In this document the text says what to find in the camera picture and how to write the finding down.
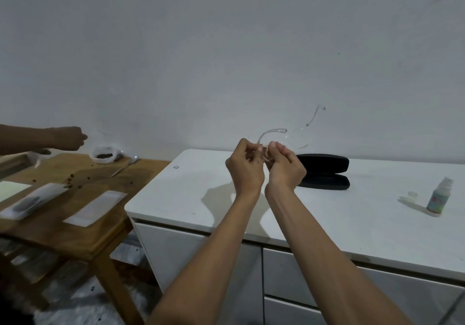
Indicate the person's left hand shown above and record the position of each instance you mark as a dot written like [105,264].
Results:
[245,172]

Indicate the person's right hand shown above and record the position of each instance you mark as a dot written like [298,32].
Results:
[287,172]

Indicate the person's right fingers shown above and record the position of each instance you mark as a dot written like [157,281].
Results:
[278,151]

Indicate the person's left fingers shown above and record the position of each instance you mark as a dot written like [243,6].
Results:
[250,151]

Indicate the clear-framed eyeglasses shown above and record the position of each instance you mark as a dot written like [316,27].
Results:
[271,132]

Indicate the person's left forearm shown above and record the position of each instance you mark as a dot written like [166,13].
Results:
[214,259]

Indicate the person's right forearm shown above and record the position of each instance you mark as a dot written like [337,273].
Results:
[319,259]

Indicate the black glasses case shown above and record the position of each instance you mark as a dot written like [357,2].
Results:
[327,172]

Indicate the white cabinet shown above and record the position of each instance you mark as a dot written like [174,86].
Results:
[363,219]

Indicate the metal spoon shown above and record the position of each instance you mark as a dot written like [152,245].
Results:
[125,166]

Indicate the clear plastic bottle cap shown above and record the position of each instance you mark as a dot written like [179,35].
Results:
[412,195]

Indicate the white bowl of dark beans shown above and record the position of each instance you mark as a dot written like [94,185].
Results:
[103,154]

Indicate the flat white pouch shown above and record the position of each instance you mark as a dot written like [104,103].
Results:
[95,208]

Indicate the small white spray bottle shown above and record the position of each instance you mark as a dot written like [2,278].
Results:
[437,199]

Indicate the scattered dark beans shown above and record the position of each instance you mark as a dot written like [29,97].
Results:
[71,182]

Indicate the wooden table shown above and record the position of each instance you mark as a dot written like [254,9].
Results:
[72,234]

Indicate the white pouch with dark contents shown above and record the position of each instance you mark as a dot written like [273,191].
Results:
[31,202]

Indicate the pale paper sheet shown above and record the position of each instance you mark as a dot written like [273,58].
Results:
[11,190]

